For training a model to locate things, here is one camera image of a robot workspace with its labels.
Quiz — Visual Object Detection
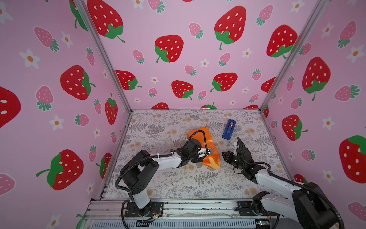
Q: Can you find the orange wrapping paper sheet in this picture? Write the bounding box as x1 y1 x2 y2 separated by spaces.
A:
187 127 221 169

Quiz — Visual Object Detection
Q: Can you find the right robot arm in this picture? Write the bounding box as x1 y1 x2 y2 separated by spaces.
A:
222 139 345 229

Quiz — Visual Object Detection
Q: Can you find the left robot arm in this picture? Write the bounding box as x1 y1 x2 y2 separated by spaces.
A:
114 138 213 211

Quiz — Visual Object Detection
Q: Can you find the blue tape dispenser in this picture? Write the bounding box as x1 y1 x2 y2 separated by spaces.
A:
222 119 236 140

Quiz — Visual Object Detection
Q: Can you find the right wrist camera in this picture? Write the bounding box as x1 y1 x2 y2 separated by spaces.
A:
233 141 239 156

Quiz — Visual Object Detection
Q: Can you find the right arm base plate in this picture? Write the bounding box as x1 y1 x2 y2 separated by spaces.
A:
235 200 277 217

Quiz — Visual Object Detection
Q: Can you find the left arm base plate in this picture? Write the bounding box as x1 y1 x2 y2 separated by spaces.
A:
124 202 164 218

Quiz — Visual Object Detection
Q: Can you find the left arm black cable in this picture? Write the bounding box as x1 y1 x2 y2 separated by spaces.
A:
114 129 209 229

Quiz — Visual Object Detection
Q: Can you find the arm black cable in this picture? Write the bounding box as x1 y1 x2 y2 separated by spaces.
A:
114 129 209 229
233 161 345 229

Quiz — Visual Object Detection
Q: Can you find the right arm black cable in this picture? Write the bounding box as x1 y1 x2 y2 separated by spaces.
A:
233 161 345 229

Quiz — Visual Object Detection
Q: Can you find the aluminium front frame rail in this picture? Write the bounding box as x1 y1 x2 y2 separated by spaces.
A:
80 199 301 229

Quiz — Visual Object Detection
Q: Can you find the right aluminium corner post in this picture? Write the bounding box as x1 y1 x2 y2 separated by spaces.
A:
259 0 329 115

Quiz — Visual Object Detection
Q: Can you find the aluminium corner post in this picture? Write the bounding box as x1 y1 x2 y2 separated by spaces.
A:
75 0 132 114
259 0 329 115

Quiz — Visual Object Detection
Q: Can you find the left aluminium corner post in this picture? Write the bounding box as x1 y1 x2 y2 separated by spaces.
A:
75 0 132 114

